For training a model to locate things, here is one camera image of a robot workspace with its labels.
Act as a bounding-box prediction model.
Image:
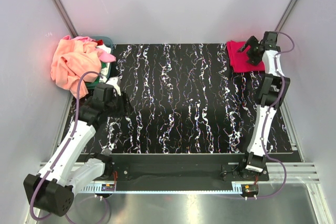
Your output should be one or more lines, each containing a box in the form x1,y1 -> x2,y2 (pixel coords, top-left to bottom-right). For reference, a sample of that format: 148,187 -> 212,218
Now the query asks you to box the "white garment in basket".
96,45 -> 112,83

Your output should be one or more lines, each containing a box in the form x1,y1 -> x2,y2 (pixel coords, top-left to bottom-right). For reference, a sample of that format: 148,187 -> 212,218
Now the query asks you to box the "teal laundry basket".
86,36 -> 116,90

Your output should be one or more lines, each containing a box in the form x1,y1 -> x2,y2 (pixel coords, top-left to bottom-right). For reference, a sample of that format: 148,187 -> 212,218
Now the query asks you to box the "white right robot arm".
237,31 -> 290,180

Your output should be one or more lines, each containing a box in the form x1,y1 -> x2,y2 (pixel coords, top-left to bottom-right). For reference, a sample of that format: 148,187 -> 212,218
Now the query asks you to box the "aluminium frame post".
274,0 -> 314,33
52,0 -> 78,37

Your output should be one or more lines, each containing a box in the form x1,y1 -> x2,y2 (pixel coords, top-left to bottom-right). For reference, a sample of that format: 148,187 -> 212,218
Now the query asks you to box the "left aluminium frame post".
52,0 -> 78,37

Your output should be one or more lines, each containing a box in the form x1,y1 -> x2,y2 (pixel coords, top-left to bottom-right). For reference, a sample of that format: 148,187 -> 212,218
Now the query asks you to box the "peach orange t shirt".
50,36 -> 101,98

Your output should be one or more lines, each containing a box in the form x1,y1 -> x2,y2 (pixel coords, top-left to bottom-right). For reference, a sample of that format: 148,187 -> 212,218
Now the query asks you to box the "white slotted cable duct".
80,183 -> 257,195

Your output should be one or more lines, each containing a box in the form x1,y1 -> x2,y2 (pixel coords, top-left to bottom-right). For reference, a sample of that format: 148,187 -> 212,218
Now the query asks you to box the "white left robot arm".
23,77 -> 131,220

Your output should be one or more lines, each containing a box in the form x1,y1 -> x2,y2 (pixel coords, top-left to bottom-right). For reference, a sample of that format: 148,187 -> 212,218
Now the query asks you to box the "green garment in basket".
86,62 -> 111,90

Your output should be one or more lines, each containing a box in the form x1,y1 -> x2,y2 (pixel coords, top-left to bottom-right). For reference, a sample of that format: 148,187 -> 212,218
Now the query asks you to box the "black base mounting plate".
110,154 -> 274,188

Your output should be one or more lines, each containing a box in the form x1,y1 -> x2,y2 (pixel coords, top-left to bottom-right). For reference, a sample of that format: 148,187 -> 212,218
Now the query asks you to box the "light pink garment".
73,36 -> 116,63

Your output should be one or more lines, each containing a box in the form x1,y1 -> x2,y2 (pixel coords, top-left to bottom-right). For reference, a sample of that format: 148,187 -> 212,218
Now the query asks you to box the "red garment in basket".
95,40 -> 104,46

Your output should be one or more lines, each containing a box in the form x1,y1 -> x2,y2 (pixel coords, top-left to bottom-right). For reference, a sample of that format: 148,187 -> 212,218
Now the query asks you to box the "magenta red t shirt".
226,40 -> 265,73

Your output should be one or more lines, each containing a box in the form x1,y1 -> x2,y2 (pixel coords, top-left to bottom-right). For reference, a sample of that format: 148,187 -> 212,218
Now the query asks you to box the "right aluminium frame post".
274,0 -> 314,33

